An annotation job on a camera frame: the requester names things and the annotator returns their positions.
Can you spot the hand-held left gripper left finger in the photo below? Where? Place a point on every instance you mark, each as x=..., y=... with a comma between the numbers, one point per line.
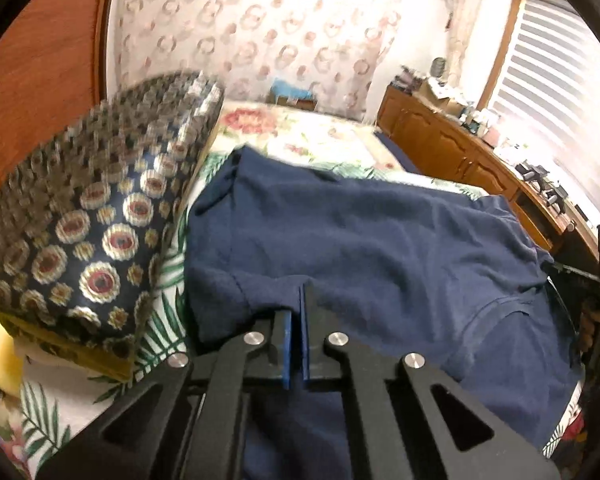
x=286, y=355

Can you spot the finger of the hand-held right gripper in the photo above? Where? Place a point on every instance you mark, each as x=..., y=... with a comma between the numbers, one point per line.
x=577, y=279

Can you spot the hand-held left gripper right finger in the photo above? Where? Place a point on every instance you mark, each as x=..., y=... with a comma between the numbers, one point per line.
x=306, y=350

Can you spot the navy printed t-shirt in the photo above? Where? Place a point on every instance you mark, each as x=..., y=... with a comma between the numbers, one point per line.
x=380, y=240

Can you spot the striped window blind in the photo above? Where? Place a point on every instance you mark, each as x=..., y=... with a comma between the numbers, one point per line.
x=565, y=85

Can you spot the wooden sideboard cabinet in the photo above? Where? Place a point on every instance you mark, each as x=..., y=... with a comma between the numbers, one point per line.
x=445, y=145

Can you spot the navy bed sheet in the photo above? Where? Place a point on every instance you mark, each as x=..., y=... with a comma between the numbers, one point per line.
x=400, y=152

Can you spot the floral blanket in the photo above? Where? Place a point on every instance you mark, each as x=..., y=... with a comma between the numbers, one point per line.
x=290, y=130

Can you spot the open cardboard box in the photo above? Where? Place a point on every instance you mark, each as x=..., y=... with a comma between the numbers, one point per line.
x=440, y=97

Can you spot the dark circle patterned pillow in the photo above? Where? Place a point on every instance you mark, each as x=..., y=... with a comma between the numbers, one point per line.
x=90, y=220

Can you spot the small brown cardboard box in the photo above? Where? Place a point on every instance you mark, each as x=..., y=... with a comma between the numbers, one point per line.
x=300, y=104

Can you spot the small dark fan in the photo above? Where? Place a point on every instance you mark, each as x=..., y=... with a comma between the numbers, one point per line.
x=438, y=66

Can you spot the beige tied window curtain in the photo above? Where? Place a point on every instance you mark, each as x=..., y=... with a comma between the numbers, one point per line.
x=457, y=20

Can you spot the floral bed sheet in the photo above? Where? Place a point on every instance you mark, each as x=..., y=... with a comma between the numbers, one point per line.
x=5, y=440

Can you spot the circle patterned sheer curtain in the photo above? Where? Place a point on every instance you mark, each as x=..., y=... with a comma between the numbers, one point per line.
x=260, y=25

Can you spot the wooden window frame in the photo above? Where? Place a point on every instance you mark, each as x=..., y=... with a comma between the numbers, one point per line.
x=505, y=50

